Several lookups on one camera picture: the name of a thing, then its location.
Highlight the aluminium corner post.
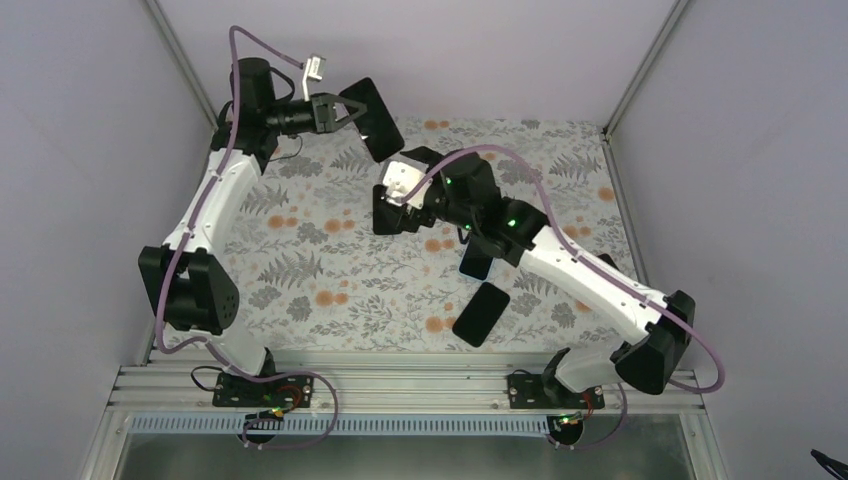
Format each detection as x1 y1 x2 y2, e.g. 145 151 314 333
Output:
602 0 691 143
141 0 217 127

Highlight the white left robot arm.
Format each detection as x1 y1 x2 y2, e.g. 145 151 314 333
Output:
138 57 368 405

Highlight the floral patterned table mat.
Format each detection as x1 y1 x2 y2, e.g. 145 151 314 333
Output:
221 117 636 352

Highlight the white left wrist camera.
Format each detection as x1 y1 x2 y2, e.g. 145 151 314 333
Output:
301 54 326 101

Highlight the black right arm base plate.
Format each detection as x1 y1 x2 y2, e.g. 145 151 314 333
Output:
506 370 606 410

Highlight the phone in blue case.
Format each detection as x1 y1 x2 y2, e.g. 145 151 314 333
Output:
458 239 494 282

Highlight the phone in peach case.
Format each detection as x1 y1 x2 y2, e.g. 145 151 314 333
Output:
598 253 619 271

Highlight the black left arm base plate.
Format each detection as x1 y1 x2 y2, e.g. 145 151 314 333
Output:
212 373 314 409

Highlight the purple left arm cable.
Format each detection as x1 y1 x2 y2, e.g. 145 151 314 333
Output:
154 25 340 452

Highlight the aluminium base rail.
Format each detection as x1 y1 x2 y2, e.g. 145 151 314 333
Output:
105 351 706 417

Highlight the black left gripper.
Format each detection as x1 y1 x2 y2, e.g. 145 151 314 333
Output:
264 93 365 135

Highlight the perforated cable tray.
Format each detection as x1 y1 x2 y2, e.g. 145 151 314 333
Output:
127 413 555 437

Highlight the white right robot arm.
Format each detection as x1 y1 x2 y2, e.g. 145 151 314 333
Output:
373 147 695 407

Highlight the black phone without case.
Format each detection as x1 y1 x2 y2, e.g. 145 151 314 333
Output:
452 282 510 348

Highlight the aluminium left corner post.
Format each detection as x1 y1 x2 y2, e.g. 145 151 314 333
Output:
141 0 217 127

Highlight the aluminium right corner post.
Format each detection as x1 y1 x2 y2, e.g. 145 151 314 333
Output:
602 0 691 143

